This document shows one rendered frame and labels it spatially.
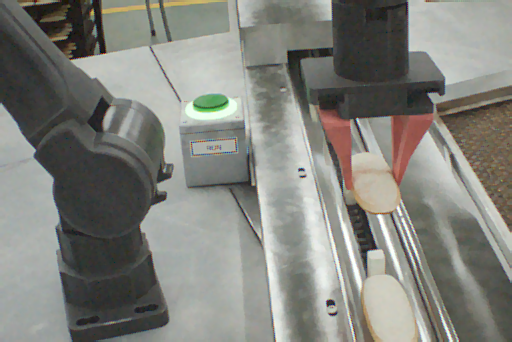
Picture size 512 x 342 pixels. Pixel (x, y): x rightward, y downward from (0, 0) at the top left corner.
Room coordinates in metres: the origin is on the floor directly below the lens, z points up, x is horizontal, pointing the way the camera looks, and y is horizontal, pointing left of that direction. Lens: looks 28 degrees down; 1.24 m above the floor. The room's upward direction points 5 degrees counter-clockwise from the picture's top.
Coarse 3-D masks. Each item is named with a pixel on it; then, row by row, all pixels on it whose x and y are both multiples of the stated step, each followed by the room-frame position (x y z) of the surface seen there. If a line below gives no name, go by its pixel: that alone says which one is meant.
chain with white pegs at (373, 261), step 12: (324, 132) 0.83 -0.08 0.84; (336, 156) 0.78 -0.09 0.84; (336, 168) 0.75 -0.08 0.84; (348, 192) 0.67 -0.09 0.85; (348, 204) 0.67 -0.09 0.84; (360, 216) 0.65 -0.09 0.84; (360, 228) 0.63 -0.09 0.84; (360, 240) 0.61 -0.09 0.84; (360, 252) 0.58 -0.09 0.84; (372, 252) 0.54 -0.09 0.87; (372, 264) 0.53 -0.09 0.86; (384, 264) 0.53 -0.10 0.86
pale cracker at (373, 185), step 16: (352, 160) 0.59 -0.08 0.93; (368, 160) 0.58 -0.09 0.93; (384, 160) 0.59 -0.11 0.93; (352, 176) 0.56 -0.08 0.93; (368, 176) 0.56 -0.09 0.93; (384, 176) 0.56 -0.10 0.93; (352, 192) 0.55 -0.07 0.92; (368, 192) 0.53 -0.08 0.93; (384, 192) 0.53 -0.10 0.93; (368, 208) 0.52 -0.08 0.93; (384, 208) 0.51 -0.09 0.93
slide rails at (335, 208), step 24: (312, 120) 0.85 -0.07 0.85; (312, 144) 0.79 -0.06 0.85; (360, 144) 0.78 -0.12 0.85; (336, 192) 0.68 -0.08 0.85; (336, 216) 0.63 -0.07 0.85; (384, 216) 0.63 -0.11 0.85; (336, 240) 0.59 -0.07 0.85; (384, 240) 0.59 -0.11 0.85; (360, 264) 0.55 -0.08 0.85; (408, 264) 0.55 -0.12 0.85; (360, 288) 0.52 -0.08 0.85; (408, 288) 0.51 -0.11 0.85; (360, 312) 0.49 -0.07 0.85; (360, 336) 0.46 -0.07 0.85; (432, 336) 0.45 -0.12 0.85
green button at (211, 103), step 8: (200, 96) 0.81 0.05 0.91; (208, 96) 0.81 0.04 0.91; (216, 96) 0.81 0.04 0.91; (224, 96) 0.81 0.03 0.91; (192, 104) 0.80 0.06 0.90; (200, 104) 0.79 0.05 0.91; (208, 104) 0.79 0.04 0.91; (216, 104) 0.79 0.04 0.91; (224, 104) 0.79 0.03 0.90; (200, 112) 0.78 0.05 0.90; (208, 112) 0.78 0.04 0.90
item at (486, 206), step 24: (480, 96) 0.76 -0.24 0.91; (504, 96) 0.75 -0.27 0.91; (456, 120) 0.73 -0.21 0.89; (480, 120) 0.72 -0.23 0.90; (504, 120) 0.71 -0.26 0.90; (456, 144) 0.68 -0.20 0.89; (480, 144) 0.67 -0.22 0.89; (504, 144) 0.66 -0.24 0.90; (456, 168) 0.64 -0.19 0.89; (504, 168) 0.62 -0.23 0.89; (480, 192) 0.58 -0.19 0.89; (504, 240) 0.49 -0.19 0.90
